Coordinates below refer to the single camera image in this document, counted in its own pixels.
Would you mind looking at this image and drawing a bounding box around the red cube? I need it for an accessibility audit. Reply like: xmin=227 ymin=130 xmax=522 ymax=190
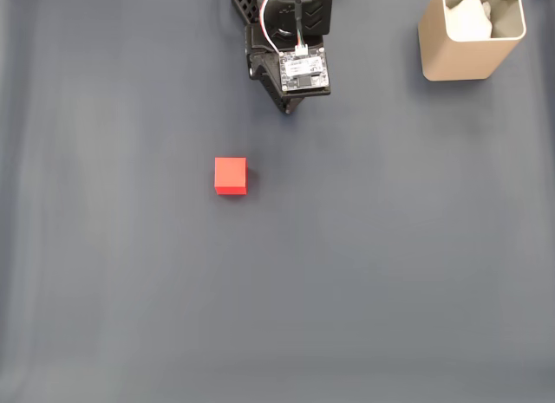
xmin=214 ymin=156 xmax=248 ymax=196

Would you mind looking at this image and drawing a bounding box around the beige box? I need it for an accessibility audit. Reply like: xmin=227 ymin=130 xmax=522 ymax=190
xmin=417 ymin=0 xmax=528 ymax=82

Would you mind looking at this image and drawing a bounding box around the dark gray table mat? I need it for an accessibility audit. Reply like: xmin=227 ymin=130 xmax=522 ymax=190
xmin=0 ymin=0 xmax=555 ymax=403

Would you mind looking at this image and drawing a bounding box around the white crumpled paper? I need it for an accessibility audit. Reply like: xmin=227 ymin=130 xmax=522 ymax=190
xmin=446 ymin=0 xmax=495 ymax=42

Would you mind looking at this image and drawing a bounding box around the white red servo cable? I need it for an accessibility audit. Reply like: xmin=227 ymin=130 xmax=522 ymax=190
xmin=258 ymin=0 xmax=288 ymax=57

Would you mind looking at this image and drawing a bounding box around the camera circuit board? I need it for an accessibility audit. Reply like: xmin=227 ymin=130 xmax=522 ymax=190
xmin=278 ymin=47 xmax=330 ymax=94

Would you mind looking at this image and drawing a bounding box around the black camera cable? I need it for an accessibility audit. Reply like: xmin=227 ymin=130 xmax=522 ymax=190
xmin=292 ymin=0 xmax=310 ymax=55

